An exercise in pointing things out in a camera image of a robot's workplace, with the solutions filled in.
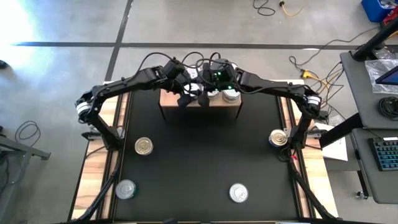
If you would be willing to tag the silver mounting bracket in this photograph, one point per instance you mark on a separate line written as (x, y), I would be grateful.
(314, 133)

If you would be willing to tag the black table frame rail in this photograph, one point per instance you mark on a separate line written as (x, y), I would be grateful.
(308, 190)

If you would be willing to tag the blue yellow tuna can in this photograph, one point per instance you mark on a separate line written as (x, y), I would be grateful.
(213, 95)

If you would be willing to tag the gold top tin can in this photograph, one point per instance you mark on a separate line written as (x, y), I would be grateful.
(144, 146)

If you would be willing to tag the clear plastic bag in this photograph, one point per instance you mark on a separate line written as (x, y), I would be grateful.
(373, 70)

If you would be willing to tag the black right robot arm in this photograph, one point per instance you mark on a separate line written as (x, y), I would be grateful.
(273, 88)

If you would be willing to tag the black table mat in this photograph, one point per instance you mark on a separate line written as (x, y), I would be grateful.
(202, 155)

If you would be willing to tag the grey side desk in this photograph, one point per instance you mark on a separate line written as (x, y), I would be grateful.
(367, 174)
(360, 93)

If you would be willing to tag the blue tablet screen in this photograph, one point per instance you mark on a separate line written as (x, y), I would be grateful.
(390, 77)

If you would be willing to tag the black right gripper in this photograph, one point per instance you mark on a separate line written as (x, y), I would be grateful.
(207, 81)

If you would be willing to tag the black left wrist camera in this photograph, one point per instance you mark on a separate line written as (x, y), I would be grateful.
(173, 68)

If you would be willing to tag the Bumble Bee light tuna can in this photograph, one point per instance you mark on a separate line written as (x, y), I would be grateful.
(231, 95)
(232, 101)

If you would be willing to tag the yellow power plug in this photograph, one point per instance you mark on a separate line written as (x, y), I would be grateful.
(306, 74)

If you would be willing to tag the grey metal stand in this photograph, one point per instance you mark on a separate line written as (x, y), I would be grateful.
(18, 147)

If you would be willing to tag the backlit keyboard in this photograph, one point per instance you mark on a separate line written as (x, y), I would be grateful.
(385, 154)

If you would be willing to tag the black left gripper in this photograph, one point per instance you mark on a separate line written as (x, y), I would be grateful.
(181, 84)

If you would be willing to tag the blue plastic bin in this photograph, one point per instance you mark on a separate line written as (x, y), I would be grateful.
(373, 11)

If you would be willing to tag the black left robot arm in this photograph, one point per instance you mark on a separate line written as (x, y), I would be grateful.
(124, 84)

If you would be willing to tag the wooden shelf black legs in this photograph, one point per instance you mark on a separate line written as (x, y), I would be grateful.
(168, 101)

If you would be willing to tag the teal chunk light tuna can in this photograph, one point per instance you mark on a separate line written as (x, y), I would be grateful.
(277, 137)
(238, 193)

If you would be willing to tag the white paper sheet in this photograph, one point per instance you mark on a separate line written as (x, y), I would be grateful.
(337, 151)

